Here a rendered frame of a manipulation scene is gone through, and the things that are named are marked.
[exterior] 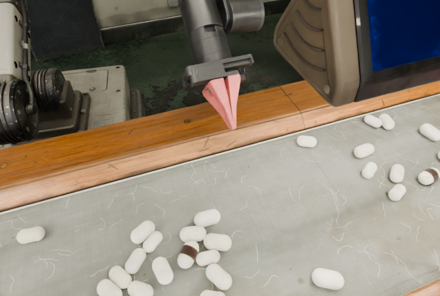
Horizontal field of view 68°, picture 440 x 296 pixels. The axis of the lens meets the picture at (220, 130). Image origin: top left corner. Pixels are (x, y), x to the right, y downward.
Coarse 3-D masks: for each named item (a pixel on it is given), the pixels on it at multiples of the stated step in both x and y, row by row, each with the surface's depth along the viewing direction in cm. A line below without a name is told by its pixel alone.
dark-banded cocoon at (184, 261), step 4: (192, 240) 43; (184, 244) 43; (188, 244) 43; (192, 244) 43; (196, 244) 43; (196, 248) 43; (180, 256) 42; (184, 256) 42; (188, 256) 42; (180, 260) 41; (184, 260) 41; (188, 260) 41; (192, 260) 42; (180, 264) 41; (184, 264) 41; (188, 264) 41
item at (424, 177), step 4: (432, 168) 52; (436, 168) 52; (424, 172) 52; (428, 172) 51; (420, 176) 52; (424, 176) 51; (428, 176) 51; (432, 176) 51; (420, 180) 52; (424, 180) 51; (428, 180) 51; (432, 180) 51; (424, 184) 52; (428, 184) 51
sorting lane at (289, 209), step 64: (320, 128) 62; (384, 128) 62; (128, 192) 51; (192, 192) 51; (256, 192) 51; (320, 192) 51; (384, 192) 51; (0, 256) 44; (64, 256) 44; (128, 256) 44; (256, 256) 44; (320, 256) 44; (384, 256) 44
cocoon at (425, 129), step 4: (424, 124) 60; (428, 124) 59; (420, 128) 60; (424, 128) 59; (428, 128) 59; (432, 128) 59; (436, 128) 59; (420, 132) 60; (424, 132) 59; (428, 132) 59; (432, 132) 58; (436, 132) 58; (428, 136) 59; (432, 136) 58; (436, 136) 58; (432, 140) 59; (436, 140) 58
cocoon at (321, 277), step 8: (312, 272) 41; (320, 272) 40; (328, 272) 40; (336, 272) 40; (312, 280) 41; (320, 280) 40; (328, 280) 40; (336, 280) 39; (328, 288) 40; (336, 288) 40
